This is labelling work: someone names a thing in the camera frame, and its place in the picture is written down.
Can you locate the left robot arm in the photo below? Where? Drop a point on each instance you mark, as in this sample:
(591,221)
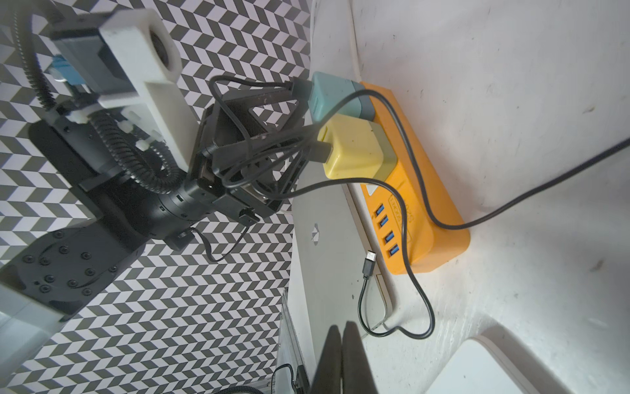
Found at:
(135,198)

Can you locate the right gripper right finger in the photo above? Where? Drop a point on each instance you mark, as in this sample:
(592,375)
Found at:
(357,375)

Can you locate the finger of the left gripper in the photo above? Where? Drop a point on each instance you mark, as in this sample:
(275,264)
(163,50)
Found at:
(256,175)
(238,105)

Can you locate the teal charger adapter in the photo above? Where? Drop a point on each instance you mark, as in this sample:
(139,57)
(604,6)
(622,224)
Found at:
(328,90)

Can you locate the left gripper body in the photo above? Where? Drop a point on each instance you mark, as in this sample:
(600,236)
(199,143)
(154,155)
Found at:
(238,205)

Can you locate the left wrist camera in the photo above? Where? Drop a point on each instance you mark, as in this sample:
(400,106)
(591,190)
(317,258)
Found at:
(129,59)

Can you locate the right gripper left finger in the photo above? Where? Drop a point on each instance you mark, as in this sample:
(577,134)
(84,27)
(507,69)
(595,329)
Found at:
(327,379)

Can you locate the left silver laptop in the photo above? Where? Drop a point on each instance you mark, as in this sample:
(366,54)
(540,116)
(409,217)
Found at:
(327,284)

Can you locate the orange power strip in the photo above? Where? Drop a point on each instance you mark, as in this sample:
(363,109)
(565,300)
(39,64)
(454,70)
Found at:
(429,247)

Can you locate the yellow charger adapter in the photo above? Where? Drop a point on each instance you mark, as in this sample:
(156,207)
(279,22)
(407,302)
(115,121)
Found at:
(359,148)

